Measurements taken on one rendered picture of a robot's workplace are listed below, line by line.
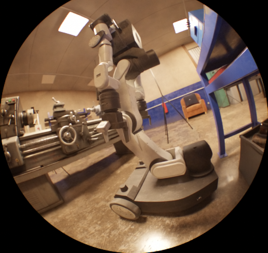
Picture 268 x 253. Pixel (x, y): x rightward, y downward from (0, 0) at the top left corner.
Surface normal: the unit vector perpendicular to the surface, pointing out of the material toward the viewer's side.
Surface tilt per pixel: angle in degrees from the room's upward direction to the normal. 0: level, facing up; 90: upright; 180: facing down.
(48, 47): 180
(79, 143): 90
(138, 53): 90
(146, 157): 90
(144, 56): 113
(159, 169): 90
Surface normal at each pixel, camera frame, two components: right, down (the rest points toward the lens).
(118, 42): -0.31, 0.27
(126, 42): -0.21, 0.48
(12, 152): 0.79, -0.30
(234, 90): -0.51, 0.15
